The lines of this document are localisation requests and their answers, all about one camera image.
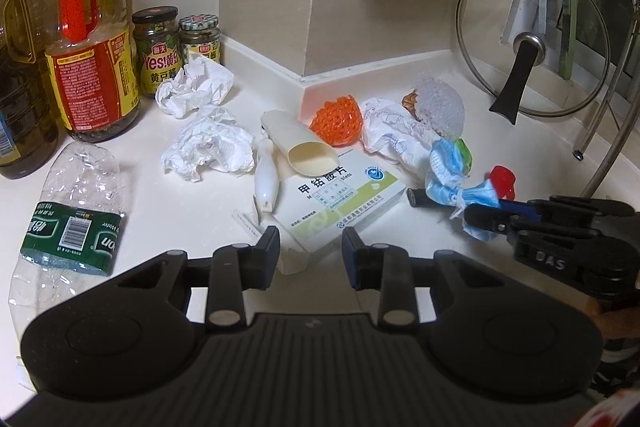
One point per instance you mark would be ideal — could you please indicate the white toothbrush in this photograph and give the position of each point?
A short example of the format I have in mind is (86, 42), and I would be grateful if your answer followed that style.
(266, 182)

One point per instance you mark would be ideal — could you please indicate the orange foam net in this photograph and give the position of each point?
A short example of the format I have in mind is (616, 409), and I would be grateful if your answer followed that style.
(335, 122)

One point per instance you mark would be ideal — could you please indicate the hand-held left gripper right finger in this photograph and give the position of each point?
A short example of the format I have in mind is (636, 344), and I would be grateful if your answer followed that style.
(351, 257)

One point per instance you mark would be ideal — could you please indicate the orange peel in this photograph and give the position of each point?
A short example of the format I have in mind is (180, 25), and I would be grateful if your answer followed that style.
(411, 101)

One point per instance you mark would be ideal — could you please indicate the crumpled white tissue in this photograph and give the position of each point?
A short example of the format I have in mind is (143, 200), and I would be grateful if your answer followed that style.
(210, 144)
(195, 87)

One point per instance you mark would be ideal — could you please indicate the red plastic piece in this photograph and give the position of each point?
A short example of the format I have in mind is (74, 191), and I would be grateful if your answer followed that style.
(501, 179)

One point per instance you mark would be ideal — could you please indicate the white green medicine box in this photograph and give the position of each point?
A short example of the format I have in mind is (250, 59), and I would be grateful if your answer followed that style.
(340, 202)

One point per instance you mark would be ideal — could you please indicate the beige paper cup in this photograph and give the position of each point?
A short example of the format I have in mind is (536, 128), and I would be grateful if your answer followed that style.
(300, 142)

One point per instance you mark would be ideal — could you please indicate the small jar checkered lid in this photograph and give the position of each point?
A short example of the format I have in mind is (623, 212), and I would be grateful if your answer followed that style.
(200, 42)

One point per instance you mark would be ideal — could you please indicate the metal dish rack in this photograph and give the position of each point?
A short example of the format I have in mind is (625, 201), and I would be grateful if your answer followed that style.
(605, 132)

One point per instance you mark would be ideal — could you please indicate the crushed plastic bottle green label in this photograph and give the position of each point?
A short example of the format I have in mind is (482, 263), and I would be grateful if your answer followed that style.
(70, 217)

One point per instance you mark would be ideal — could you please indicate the oil bottle blue label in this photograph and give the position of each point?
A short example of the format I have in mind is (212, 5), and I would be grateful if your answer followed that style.
(22, 82)

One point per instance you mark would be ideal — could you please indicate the sauce jar dark lid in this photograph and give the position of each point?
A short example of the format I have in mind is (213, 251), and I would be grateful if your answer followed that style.
(157, 57)

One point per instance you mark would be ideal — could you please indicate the small black object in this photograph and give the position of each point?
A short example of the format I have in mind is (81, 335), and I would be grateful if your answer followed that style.
(417, 198)

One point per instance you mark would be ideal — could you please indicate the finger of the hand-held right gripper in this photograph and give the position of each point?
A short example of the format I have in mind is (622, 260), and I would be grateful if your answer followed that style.
(575, 207)
(500, 223)

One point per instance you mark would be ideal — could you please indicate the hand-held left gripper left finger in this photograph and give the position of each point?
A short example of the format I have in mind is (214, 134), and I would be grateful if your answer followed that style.
(270, 254)

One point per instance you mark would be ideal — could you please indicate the green cutting board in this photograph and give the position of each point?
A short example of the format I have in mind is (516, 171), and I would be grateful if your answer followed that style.
(570, 17)

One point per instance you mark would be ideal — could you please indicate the crumpled white paper bag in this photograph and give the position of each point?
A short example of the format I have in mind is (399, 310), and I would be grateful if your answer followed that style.
(395, 132)

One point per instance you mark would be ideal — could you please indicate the blue face mask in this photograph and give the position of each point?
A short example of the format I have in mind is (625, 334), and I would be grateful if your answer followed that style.
(445, 177)

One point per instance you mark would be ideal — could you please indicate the printed clothing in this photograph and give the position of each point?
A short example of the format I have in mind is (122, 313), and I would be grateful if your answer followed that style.
(617, 387)

